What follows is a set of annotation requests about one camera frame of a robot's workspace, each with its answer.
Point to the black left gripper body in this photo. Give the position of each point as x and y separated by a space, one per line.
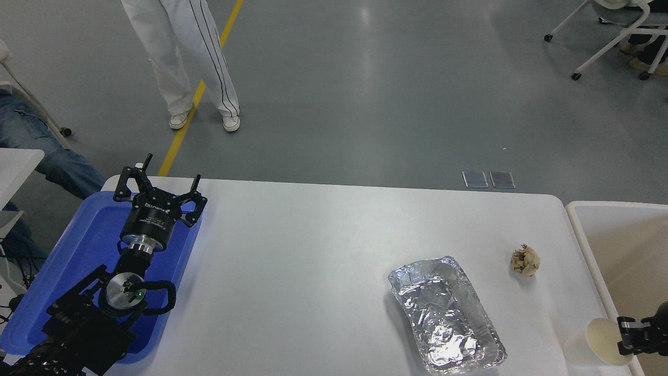
148 222

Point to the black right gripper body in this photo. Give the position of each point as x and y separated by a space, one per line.
660 331

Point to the white paper cup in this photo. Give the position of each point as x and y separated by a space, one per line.
600 337

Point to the large pale bin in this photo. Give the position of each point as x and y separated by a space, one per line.
631 261

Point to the blue plastic tray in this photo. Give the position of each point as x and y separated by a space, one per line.
88 240

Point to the seated person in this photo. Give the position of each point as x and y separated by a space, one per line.
31 141

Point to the white side table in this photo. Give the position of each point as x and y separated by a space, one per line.
15 167

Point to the crumpled tan paper ball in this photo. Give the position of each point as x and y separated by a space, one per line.
525 261

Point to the standing person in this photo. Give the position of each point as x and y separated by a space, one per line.
180 57

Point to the silver foil tray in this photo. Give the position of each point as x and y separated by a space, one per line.
446 313

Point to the clear floor plate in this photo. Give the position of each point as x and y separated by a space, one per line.
475 179
502 179

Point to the person on wheeled chair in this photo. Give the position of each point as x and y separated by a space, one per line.
649 52

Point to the white wheeled chair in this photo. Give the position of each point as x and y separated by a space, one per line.
610 39

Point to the white frame chair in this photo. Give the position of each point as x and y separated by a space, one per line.
36 104

